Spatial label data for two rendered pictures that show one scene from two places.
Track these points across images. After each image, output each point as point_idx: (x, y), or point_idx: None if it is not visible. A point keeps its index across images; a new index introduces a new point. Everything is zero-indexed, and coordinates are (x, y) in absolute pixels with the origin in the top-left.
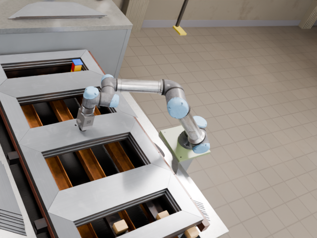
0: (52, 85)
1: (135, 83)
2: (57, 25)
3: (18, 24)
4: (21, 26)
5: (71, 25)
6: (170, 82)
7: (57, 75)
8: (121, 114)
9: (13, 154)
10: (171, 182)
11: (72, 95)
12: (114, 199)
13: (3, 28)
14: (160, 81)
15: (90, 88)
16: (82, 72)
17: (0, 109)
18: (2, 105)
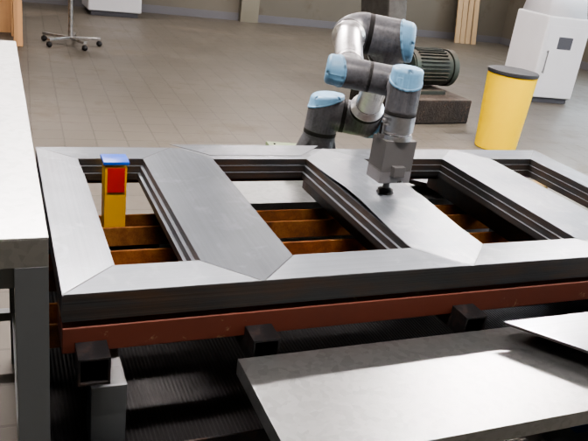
0: (220, 206)
1: (357, 42)
2: (13, 95)
3: (3, 132)
4: (20, 130)
5: (14, 83)
6: (357, 16)
7: (171, 193)
8: (313, 156)
9: (465, 309)
10: (476, 154)
11: None
12: (553, 198)
13: (31, 152)
14: (349, 24)
15: (403, 66)
16: (152, 165)
17: (308, 313)
18: (336, 275)
